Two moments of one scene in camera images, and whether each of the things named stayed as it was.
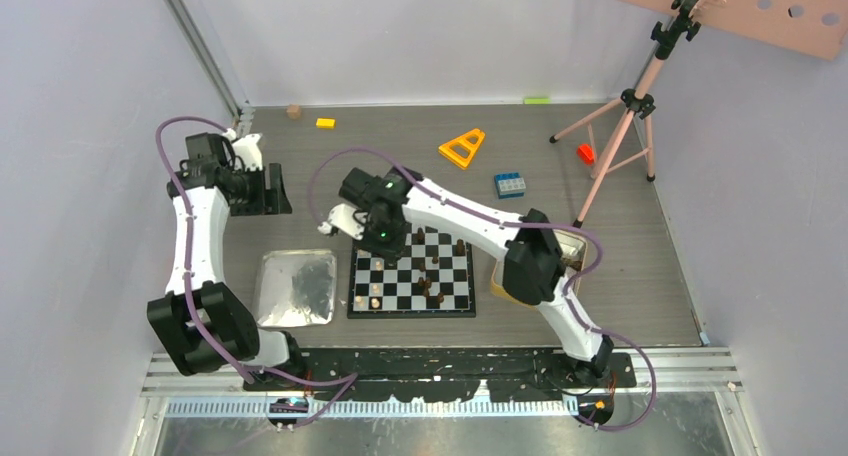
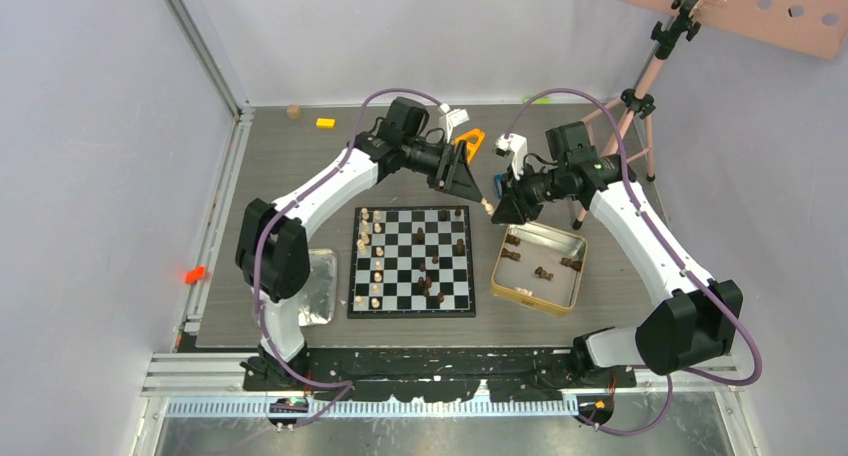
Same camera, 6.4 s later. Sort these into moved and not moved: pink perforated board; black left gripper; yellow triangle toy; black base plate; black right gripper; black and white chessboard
Moved: black left gripper; black right gripper
Not moved: black and white chessboard; black base plate; yellow triangle toy; pink perforated board
